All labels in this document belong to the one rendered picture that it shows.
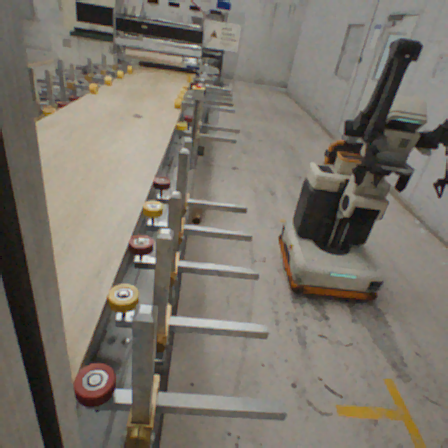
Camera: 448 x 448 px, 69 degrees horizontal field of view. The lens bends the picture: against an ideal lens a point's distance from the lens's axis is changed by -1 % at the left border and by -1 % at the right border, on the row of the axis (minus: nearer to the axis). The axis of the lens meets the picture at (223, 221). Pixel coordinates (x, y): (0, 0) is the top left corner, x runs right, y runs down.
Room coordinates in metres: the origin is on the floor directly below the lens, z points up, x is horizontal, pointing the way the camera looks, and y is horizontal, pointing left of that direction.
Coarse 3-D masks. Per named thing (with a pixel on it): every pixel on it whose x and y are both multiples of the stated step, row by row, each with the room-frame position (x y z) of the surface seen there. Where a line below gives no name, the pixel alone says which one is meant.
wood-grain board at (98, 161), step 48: (96, 96) 2.81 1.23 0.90; (144, 96) 3.12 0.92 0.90; (48, 144) 1.60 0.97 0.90; (96, 144) 1.71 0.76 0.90; (144, 144) 1.84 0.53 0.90; (48, 192) 1.11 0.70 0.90; (96, 192) 1.18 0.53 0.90; (144, 192) 1.25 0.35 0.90; (96, 240) 0.86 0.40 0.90; (96, 288) 0.65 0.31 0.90
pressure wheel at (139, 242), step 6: (132, 240) 0.89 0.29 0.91; (138, 240) 0.90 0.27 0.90; (144, 240) 0.90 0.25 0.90; (150, 240) 0.90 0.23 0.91; (132, 246) 0.86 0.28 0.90; (138, 246) 0.86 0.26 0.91; (144, 246) 0.86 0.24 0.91; (150, 246) 0.87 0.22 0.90; (132, 252) 0.86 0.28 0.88; (138, 252) 0.85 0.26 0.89; (144, 252) 0.86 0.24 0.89; (150, 252) 0.88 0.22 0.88
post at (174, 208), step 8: (176, 192) 0.87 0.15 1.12; (176, 200) 0.85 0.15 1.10; (168, 208) 0.84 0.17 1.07; (176, 208) 0.85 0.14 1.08; (168, 216) 0.84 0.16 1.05; (176, 216) 0.85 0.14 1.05; (168, 224) 0.84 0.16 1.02; (176, 224) 0.85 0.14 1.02; (176, 232) 0.85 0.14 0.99; (176, 240) 0.85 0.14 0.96; (176, 248) 0.85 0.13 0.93; (168, 296) 0.85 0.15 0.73
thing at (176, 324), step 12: (132, 312) 0.66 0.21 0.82; (120, 324) 0.63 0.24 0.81; (180, 324) 0.65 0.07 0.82; (192, 324) 0.66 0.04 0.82; (204, 324) 0.66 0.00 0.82; (216, 324) 0.67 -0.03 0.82; (228, 324) 0.68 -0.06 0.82; (240, 324) 0.69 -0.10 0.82; (252, 324) 0.69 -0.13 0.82; (264, 324) 0.70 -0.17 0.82; (240, 336) 0.67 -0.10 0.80; (252, 336) 0.67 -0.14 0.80; (264, 336) 0.67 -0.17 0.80
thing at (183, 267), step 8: (136, 256) 0.90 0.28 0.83; (136, 264) 0.87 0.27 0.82; (144, 264) 0.88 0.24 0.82; (152, 264) 0.88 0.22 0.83; (184, 264) 0.90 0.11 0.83; (192, 264) 0.91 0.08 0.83; (200, 264) 0.92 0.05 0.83; (208, 264) 0.93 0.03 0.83; (184, 272) 0.89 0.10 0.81; (192, 272) 0.90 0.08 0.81; (200, 272) 0.90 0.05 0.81; (208, 272) 0.90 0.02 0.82; (216, 272) 0.91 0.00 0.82; (224, 272) 0.91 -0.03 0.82; (232, 272) 0.91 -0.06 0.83; (240, 272) 0.92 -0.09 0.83; (248, 272) 0.92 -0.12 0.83; (256, 272) 0.93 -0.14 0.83; (256, 280) 0.92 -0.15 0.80
